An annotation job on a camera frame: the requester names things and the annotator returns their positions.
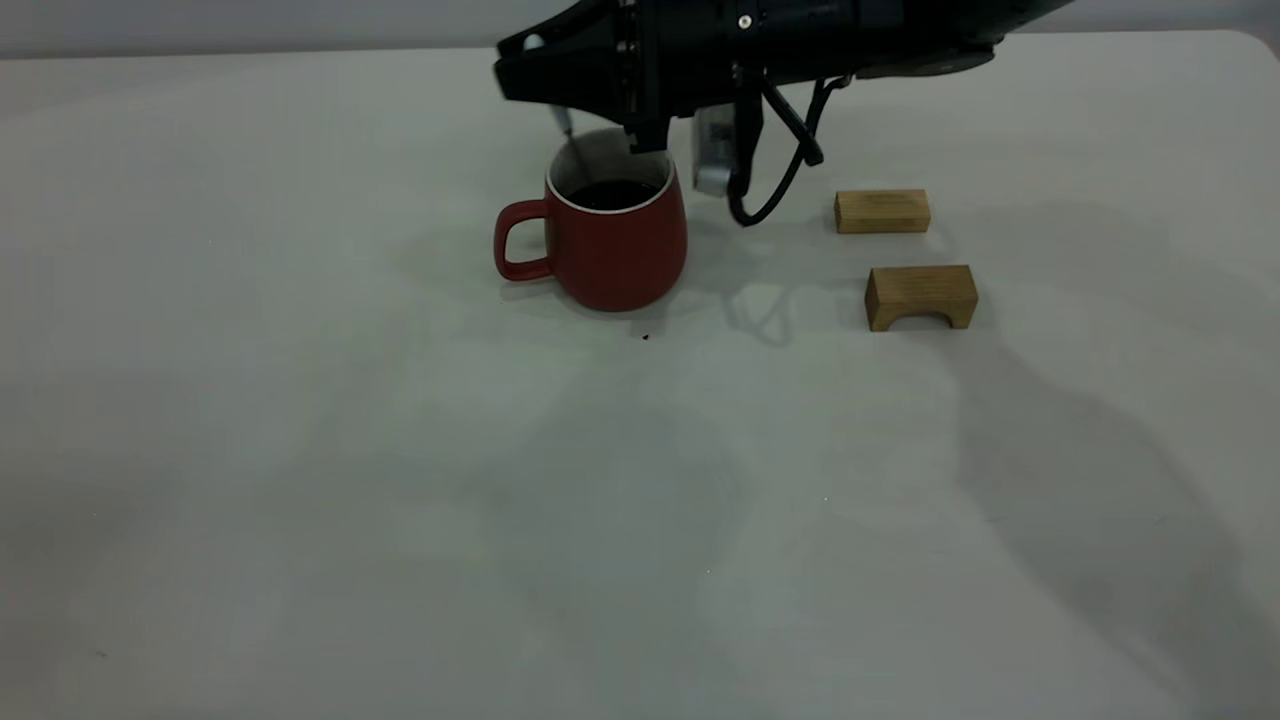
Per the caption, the arched wooden block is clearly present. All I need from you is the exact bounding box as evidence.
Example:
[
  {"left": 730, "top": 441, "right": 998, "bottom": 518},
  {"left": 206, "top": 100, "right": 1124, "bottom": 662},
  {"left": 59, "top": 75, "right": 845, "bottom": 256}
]
[{"left": 864, "top": 264, "right": 979, "bottom": 333}]

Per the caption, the red ceramic mug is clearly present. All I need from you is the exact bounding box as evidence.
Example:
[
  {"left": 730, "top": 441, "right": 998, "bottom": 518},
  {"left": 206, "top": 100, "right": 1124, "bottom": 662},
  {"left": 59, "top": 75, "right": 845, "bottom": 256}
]
[{"left": 493, "top": 128, "right": 689, "bottom": 313}]

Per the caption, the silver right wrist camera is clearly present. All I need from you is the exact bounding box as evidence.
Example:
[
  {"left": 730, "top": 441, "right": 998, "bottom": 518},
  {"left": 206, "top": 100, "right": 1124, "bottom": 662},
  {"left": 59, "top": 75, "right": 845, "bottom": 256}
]
[{"left": 692, "top": 104, "right": 742, "bottom": 197}]

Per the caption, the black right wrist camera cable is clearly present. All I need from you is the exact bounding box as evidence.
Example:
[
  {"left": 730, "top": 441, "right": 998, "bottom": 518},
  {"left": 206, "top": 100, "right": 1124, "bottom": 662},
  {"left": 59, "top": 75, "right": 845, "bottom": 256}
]
[{"left": 728, "top": 75, "right": 853, "bottom": 229}]

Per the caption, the spoon with pale blue handle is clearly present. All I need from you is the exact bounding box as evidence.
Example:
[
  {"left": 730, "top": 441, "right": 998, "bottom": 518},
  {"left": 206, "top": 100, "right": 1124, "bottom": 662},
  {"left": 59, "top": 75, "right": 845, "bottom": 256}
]
[{"left": 524, "top": 34, "right": 593, "bottom": 186}]

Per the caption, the flat rectangular wooden block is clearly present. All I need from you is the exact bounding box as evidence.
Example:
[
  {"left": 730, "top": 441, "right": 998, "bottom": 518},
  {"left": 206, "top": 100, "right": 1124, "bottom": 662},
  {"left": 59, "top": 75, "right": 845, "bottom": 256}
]
[{"left": 834, "top": 189, "right": 931, "bottom": 236}]

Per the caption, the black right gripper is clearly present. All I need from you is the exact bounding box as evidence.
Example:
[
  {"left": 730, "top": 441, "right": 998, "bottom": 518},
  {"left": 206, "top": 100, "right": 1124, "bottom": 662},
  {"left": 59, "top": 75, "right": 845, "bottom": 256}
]
[{"left": 495, "top": 0, "right": 863, "bottom": 153}]

